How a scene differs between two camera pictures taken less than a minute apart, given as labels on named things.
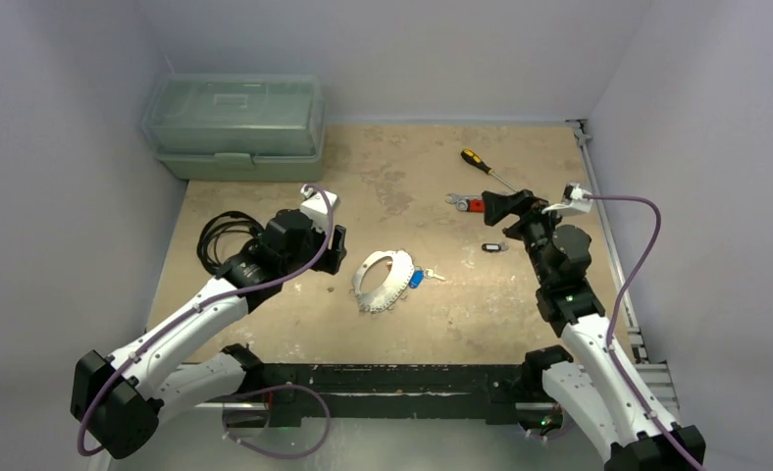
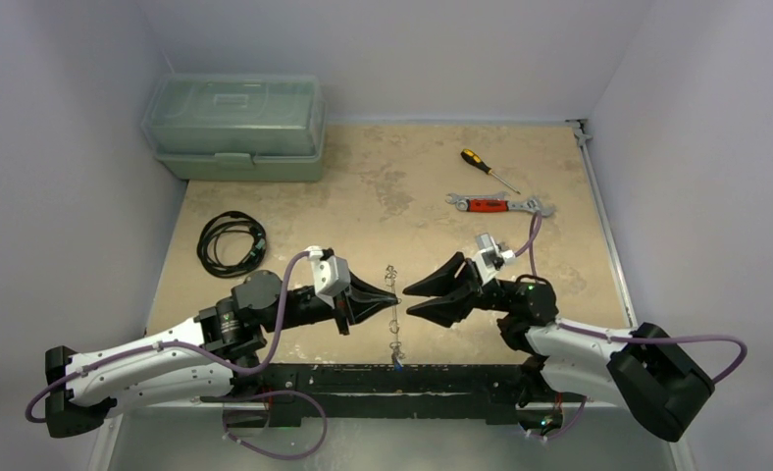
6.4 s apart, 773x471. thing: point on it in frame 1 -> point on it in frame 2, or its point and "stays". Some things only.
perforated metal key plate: x=392 y=286 -> x=395 y=347
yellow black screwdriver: x=475 y=159 stays
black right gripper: x=523 y=212 -> x=476 y=292
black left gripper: x=330 y=258 -> x=358 y=303
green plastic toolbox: x=244 y=128 stays
